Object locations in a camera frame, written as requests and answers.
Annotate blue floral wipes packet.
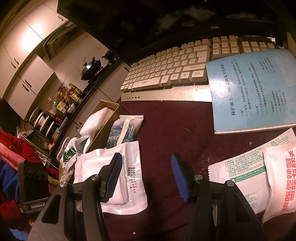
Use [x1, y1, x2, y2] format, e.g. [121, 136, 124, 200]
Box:
[105, 115, 144, 149]

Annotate white green-print sachet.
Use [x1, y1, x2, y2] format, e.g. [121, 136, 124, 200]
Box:
[208, 128, 295, 214]

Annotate oil bottles on counter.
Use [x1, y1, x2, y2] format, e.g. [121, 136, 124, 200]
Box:
[47, 83, 84, 118]

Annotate white foam sheet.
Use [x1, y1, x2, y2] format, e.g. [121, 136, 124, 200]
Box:
[79, 107, 108, 136]

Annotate beige computer keyboard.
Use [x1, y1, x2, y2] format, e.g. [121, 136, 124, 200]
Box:
[120, 35, 278, 102]

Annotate blue paper booklet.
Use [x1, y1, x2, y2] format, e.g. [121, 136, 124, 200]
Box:
[206, 49, 295, 135]

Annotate white plastic mailer bag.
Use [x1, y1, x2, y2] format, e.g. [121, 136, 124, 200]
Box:
[74, 141, 147, 215]

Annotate cardboard box tray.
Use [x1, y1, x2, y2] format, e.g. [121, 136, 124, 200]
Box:
[85, 99, 128, 153]

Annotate range hood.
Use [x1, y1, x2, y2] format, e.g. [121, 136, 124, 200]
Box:
[42, 21, 80, 61]

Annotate green white snack packet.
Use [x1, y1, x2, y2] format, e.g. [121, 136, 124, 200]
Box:
[62, 135, 90, 163]

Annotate white red-print packet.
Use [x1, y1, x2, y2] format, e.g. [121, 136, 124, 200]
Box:
[262, 141, 295, 222]

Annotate black wok on stove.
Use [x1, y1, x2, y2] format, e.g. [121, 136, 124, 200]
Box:
[81, 57, 101, 81]

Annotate black TCL monitor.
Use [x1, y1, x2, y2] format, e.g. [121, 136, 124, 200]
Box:
[57, 1, 295, 64]

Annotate dish rack with plates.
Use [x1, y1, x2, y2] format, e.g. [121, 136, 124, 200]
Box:
[29, 108, 61, 140]

